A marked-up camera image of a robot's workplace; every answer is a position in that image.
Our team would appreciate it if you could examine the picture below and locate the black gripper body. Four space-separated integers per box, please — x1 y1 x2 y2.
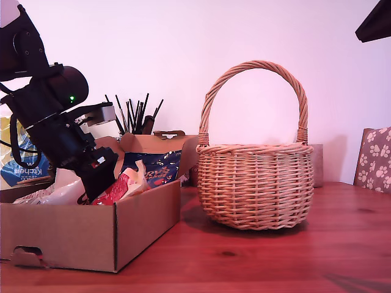
26 113 120 172

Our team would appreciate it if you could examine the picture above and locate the red white egg bag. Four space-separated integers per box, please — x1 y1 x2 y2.
90 159 153 206

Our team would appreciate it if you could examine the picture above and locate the brown cardboard box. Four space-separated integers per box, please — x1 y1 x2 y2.
0 130 200 273

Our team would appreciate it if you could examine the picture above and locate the woven wicker basket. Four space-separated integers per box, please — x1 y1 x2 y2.
196 60 315 231

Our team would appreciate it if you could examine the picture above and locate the thin black reed stick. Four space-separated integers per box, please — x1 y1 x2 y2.
153 98 164 120
140 92 150 134
115 94 131 134
104 93 126 134
128 98 137 134

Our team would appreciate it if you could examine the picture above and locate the kitchen towel pack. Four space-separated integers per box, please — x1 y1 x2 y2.
0 115 52 187

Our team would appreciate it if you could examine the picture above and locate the blue Terry's egg bag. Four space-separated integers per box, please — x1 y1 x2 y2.
117 150 183 189

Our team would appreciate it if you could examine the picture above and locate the brown reed stick holder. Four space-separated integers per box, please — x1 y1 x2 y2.
142 115 156 136

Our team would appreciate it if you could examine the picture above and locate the grey container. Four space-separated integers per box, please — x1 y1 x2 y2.
311 143 324 189

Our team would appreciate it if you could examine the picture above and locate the paw print chair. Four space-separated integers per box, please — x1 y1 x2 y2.
353 126 391 195

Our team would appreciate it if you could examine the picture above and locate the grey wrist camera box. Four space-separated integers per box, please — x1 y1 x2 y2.
68 102 116 126

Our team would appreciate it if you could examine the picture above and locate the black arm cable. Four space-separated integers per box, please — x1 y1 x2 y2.
8 114 43 168

